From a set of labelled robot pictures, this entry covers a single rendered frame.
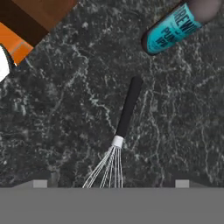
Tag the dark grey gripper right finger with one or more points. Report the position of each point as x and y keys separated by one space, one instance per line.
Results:
x=182 y=183

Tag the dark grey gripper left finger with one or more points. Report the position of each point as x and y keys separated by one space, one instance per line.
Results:
x=40 y=183

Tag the white round object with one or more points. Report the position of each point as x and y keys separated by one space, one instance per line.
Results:
x=3 y=62

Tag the orange wooden panel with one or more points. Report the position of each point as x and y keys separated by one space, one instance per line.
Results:
x=14 y=43

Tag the dark bottle with teal label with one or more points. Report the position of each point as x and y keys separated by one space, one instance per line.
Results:
x=172 y=30

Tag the brown wooden cabinet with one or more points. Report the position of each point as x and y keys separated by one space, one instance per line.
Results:
x=35 y=14

